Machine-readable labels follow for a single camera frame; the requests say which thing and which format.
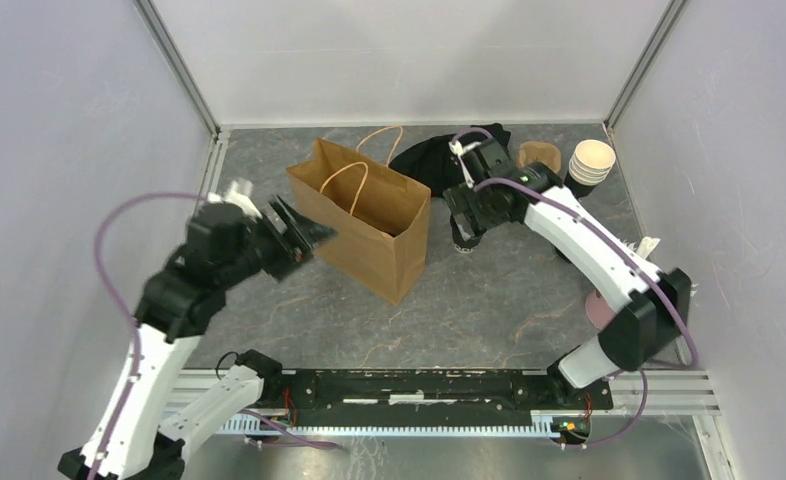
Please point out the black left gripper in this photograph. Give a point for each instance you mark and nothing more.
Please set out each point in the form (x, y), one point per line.
(297, 240)

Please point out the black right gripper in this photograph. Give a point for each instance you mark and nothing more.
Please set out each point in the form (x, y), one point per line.
(461, 198)

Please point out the black paper coffee cup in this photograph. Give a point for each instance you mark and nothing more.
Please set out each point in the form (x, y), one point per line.
(461, 244)

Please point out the brown paper bag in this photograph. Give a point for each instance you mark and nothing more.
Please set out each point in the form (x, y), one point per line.
(380, 215)

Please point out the stack of white paper cups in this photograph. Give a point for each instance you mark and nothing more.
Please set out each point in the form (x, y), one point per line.
(590, 164)

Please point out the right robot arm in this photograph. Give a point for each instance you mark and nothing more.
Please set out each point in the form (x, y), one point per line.
(650, 306)

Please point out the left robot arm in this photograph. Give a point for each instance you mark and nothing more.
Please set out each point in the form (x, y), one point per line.
(227, 242)

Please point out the black cloth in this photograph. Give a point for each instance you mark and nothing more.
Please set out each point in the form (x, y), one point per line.
(432, 164)

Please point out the brown cardboard cup carrier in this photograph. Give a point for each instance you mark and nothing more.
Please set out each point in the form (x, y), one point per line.
(532, 152)

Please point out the pink straw holder cup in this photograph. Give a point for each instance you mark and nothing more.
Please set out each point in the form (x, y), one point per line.
(598, 311)

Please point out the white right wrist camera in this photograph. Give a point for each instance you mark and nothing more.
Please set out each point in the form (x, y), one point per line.
(459, 151)

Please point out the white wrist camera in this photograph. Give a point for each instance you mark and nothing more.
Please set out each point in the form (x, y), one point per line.
(459, 151)
(237, 193)

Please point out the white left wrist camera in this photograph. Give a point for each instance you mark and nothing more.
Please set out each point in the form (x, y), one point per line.
(237, 193)

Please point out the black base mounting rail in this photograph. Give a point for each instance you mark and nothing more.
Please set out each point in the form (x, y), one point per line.
(425, 398)

